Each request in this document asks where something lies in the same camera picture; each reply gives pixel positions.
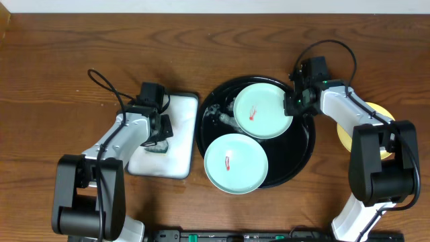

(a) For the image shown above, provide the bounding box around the mint plate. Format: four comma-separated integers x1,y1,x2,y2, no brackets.
233,83,293,139
204,134,269,194

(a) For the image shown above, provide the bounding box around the green scouring sponge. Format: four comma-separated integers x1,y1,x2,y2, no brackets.
143,140,169,154

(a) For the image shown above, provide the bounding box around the yellow plate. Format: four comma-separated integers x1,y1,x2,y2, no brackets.
337,102,394,160

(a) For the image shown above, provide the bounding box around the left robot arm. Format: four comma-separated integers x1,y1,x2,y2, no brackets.
51,83,173,241

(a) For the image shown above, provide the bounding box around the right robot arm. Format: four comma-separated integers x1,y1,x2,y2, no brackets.
284,56,421,241

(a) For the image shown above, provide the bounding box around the black round tray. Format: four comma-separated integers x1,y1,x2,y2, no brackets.
195,75,316,188

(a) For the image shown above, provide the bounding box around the black rectangular foam tray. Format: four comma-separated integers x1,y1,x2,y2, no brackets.
126,93,198,179

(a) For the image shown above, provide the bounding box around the white soap foam puddle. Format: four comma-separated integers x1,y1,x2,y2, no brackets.
199,97,251,145

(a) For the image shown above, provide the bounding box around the mint plate front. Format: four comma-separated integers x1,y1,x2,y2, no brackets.
204,134,269,194

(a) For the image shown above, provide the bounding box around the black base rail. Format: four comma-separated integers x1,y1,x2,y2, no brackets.
144,229,406,242

